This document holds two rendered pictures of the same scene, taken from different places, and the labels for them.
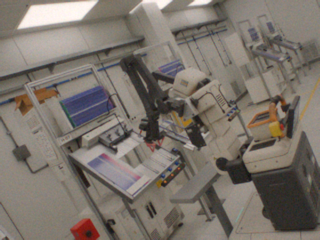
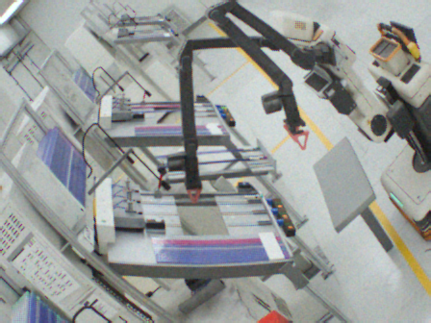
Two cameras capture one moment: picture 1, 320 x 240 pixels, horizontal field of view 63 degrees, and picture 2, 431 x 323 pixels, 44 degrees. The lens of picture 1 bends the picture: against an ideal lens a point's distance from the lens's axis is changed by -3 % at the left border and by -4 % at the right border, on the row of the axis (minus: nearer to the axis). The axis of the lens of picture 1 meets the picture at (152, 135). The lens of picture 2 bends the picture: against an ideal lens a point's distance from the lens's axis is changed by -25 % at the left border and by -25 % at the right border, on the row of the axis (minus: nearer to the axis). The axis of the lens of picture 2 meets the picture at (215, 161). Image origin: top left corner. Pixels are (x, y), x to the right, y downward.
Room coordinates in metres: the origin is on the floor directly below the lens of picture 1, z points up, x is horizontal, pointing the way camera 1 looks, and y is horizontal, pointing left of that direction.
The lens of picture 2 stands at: (0.21, 1.56, 2.05)
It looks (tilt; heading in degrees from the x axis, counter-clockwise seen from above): 21 degrees down; 324
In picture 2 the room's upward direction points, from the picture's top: 45 degrees counter-clockwise
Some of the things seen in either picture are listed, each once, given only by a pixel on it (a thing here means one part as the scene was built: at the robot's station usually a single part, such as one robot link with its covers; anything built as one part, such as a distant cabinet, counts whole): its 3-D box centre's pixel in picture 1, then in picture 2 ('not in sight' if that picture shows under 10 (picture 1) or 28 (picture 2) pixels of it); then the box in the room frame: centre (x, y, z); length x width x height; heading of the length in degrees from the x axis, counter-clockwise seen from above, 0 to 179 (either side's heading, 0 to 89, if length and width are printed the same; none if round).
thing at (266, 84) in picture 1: (255, 60); (118, 56); (6.20, -2.94, 0.95); 1.36 x 0.82 x 1.90; 45
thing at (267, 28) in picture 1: (272, 49); (121, 37); (7.21, -3.97, 0.95); 1.36 x 0.82 x 1.90; 45
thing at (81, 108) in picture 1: (86, 106); (58, 171); (2.59, 0.44, 1.52); 0.51 x 0.13 x 0.27; 135
